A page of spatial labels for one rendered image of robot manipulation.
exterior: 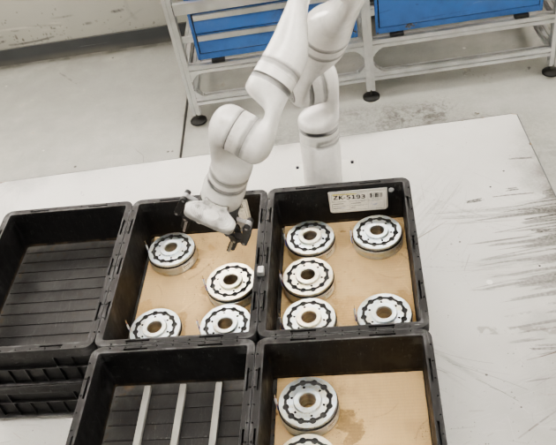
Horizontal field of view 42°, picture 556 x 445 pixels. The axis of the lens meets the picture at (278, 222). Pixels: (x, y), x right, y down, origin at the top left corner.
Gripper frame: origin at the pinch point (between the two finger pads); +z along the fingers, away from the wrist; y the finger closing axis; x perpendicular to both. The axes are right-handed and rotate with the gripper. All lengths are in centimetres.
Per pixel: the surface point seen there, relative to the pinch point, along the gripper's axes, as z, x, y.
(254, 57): 106, -165, 26
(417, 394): -6.1, 15.9, -45.0
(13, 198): 64, -26, 60
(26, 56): 203, -192, 157
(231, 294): 9.5, 4.1, -8.5
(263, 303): -0.1, 8.5, -14.6
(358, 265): 4.0, -11.2, -30.0
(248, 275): 9.6, -1.6, -10.0
